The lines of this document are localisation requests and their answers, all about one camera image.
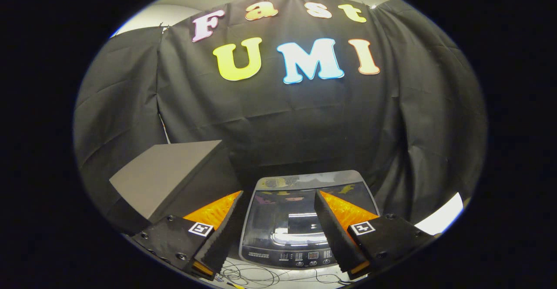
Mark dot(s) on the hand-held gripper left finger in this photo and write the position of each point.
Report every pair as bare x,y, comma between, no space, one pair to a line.
224,236

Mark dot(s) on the grey washing machine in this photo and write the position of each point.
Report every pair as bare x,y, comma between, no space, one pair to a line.
270,257

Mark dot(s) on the black backdrop cloth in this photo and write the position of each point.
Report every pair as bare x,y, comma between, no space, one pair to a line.
304,128

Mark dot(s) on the grey box stand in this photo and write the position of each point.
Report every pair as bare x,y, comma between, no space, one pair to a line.
165,171

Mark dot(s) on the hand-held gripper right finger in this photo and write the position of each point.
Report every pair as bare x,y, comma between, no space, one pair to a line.
335,236

